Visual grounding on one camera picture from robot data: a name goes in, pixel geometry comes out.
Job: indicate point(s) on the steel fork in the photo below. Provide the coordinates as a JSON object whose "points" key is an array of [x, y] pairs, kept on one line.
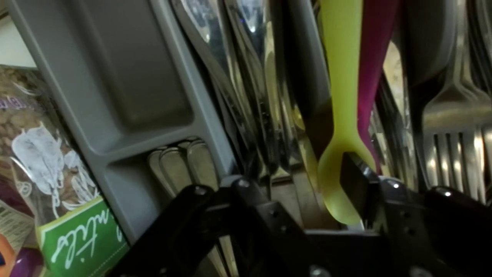
{"points": [[450, 118]]}

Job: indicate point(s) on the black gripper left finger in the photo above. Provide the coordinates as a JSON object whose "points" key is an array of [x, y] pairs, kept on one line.
{"points": [[215, 236]]}

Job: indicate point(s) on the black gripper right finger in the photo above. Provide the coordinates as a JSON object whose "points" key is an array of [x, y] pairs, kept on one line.
{"points": [[435, 232]]}

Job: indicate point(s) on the green labelled snack package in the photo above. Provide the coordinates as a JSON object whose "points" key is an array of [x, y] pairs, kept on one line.
{"points": [[77, 241]]}

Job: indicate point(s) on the yellow-green plastic spoon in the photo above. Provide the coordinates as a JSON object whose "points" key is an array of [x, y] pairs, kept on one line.
{"points": [[340, 78]]}

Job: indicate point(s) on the steel teaspoon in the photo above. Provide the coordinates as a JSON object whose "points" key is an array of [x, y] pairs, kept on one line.
{"points": [[201, 162], [170, 167]]}

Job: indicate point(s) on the grey plastic cutlery tray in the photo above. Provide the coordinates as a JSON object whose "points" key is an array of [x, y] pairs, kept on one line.
{"points": [[127, 67]]}

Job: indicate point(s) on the magenta plastic spoon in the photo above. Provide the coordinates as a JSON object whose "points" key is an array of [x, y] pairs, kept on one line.
{"points": [[376, 52]]}

